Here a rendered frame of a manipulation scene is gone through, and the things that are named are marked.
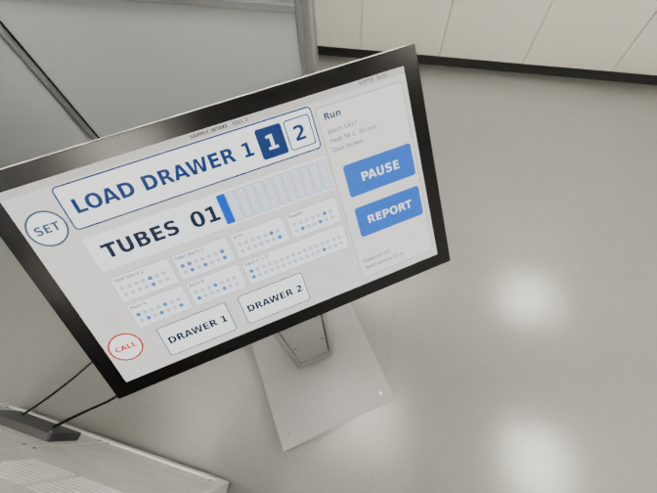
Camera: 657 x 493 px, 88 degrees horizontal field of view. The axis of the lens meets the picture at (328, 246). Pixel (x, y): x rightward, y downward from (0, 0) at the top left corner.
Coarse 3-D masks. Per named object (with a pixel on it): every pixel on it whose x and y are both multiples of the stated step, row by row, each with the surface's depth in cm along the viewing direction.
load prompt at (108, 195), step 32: (256, 128) 40; (288, 128) 41; (160, 160) 38; (192, 160) 39; (224, 160) 40; (256, 160) 41; (64, 192) 37; (96, 192) 38; (128, 192) 38; (160, 192) 39; (192, 192) 40; (96, 224) 38
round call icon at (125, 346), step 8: (112, 336) 43; (120, 336) 43; (128, 336) 44; (136, 336) 44; (104, 344) 43; (112, 344) 43; (120, 344) 44; (128, 344) 44; (136, 344) 44; (144, 344) 44; (112, 352) 44; (120, 352) 44; (128, 352) 44; (136, 352) 44; (144, 352) 45; (120, 360) 44; (128, 360) 45
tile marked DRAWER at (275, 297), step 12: (288, 276) 47; (300, 276) 47; (264, 288) 46; (276, 288) 47; (288, 288) 47; (300, 288) 48; (240, 300) 46; (252, 300) 47; (264, 300) 47; (276, 300) 48; (288, 300) 48; (300, 300) 49; (252, 312) 47; (264, 312) 48; (276, 312) 48
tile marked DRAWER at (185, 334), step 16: (224, 304) 46; (176, 320) 45; (192, 320) 45; (208, 320) 46; (224, 320) 46; (160, 336) 45; (176, 336) 45; (192, 336) 46; (208, 336) 47; (176, 352) 46
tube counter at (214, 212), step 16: (320, 160) 43; (272, 176) 42; (288, 176) 43; (304, 176) 43; (320, 176) 44; (224, 192) 41; (240, 192) 42; (256, 192) 42; (272, 192) 43; (288, 192) 43; (304, 192) 44; (320, 192) 44; (192, 208) 41; (208, 208) 41; (224, 208) 42; (240, 208) 42; (256, 208) 43; (272, 208) 43; (192, 224) 41; (208, 224) 42; (224, 224) 42
